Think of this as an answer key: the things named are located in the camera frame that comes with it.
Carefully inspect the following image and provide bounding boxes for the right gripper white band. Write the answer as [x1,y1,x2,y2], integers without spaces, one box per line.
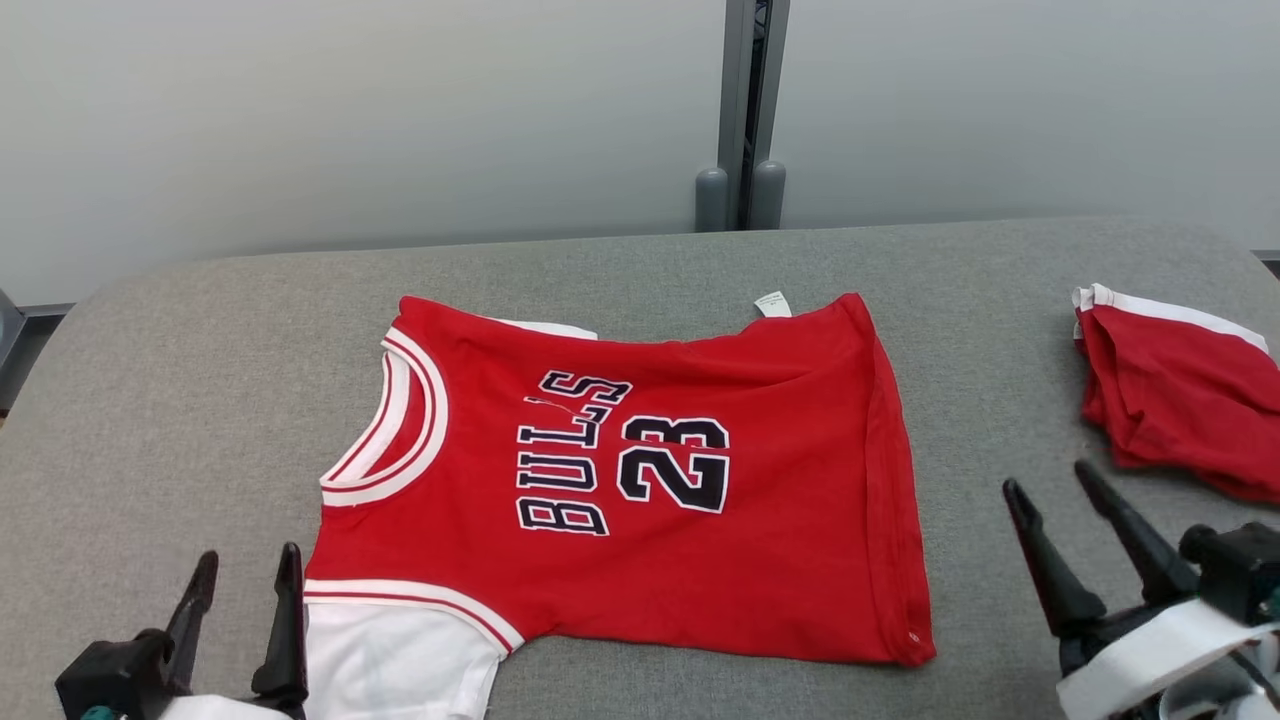
[1002,460,1280,720]

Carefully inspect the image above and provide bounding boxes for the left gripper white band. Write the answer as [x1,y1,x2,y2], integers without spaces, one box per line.
[150,542,310,720]

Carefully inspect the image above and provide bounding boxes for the red shorts with white trim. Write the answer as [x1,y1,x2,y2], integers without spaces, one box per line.
[1071,283,1280,504]

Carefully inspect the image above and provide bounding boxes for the red Bulls basketball jersey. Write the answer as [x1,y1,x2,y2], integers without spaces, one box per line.
[302,290,939,720]

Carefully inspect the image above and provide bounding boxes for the grey fabric sofa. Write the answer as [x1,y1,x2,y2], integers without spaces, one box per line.
[0,217,1280,720]

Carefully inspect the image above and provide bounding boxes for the grey partition base rail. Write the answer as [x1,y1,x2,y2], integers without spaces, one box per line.
[0,285,81,411]

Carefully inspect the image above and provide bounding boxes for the grey metal partition post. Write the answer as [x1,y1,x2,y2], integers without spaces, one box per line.
[695,0,792,233]

